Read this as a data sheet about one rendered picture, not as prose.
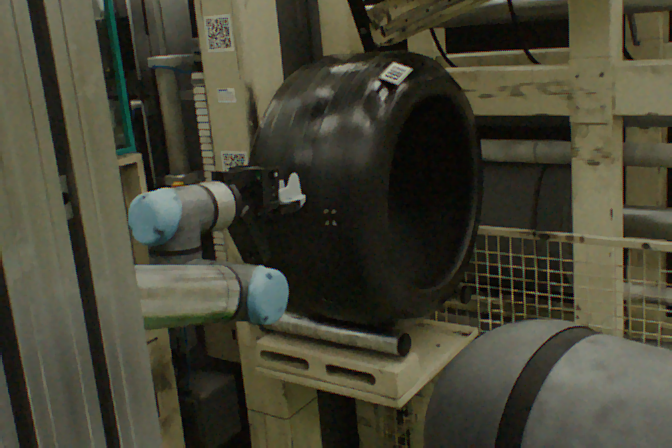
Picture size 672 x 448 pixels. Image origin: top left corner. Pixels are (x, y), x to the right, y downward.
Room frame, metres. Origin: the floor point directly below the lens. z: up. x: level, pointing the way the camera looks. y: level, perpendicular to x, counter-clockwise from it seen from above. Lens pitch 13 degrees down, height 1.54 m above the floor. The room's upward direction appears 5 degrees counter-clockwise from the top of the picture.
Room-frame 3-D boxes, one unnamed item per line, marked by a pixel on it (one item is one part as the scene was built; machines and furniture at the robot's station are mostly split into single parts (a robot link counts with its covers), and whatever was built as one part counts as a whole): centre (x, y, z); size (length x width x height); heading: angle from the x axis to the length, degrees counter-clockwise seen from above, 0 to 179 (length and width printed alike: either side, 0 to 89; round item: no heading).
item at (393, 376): (1.48, 0.04, 0.84); 0.36 x 0.09 x 0.06; 55
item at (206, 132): (1.75, 0.26, 1.19); 0.05 x 0.04 x 0.48; 145
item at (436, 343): (1.59, -0.04, 0.80); 0.37 x 0.36 x 0.02; 145
